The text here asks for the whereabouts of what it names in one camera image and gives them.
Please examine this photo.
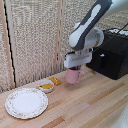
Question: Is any white keyboard-like device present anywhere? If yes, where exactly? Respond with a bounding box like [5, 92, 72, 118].
[108, 28, 128, 37]

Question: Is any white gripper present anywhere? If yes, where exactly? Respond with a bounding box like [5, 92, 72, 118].
[63, 48, 94, 71]

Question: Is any black box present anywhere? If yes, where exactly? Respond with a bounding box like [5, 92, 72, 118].
[86, 29, 128, 81]

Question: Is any pink mug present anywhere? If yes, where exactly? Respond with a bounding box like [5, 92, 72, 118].
[65, 67, 86, 85]

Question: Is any small white bowl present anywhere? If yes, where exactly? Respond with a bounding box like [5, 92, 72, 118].
[37, 79, 55, 94]

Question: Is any white floral rim plate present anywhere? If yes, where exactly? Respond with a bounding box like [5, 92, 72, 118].
[4, 87, 50, 120]

